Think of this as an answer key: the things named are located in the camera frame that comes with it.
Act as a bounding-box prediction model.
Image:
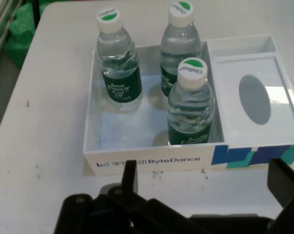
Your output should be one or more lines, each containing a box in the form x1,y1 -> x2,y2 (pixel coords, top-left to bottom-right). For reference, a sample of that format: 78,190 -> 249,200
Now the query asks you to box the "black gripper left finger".
55,159 -> 194,234

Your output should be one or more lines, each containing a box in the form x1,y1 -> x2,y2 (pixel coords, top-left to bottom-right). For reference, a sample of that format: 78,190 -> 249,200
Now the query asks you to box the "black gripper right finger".
267,158 -> 294,234

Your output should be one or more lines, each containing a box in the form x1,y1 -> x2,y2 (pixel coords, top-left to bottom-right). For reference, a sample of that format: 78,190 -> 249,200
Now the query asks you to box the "white ByteDance organizer tray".
82,34 -> 294,176

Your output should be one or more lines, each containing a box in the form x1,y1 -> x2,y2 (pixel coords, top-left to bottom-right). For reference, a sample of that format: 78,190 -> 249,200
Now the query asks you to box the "water bottle dented green label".
95,7 -> 143,113

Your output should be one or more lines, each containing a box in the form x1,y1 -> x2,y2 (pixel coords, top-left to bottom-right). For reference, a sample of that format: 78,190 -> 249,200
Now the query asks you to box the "green foam block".
4,0 -> 55,70

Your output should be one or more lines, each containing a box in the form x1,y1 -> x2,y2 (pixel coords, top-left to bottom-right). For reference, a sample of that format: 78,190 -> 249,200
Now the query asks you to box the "black metal pole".
32,0 -> 41,30

